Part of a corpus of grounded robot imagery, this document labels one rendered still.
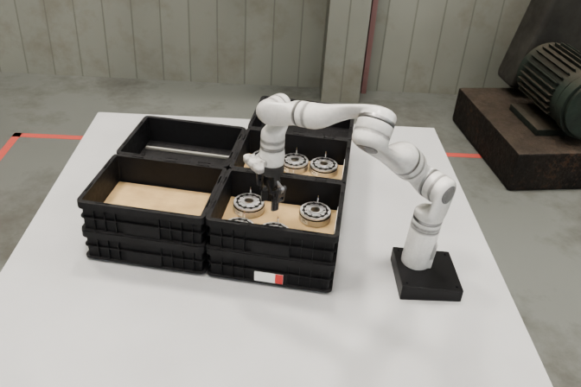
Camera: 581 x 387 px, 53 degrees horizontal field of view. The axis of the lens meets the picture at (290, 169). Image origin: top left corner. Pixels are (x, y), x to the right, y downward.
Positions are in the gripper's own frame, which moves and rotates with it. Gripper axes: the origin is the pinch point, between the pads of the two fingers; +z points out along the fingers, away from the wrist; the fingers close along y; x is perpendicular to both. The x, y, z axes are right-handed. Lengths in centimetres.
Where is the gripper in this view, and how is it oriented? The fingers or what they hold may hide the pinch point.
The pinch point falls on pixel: (269, 201)
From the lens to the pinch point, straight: 178.7
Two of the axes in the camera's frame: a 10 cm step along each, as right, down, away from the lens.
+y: -5.5, -4.7, 7.0
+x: -8.4, 2.4, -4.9
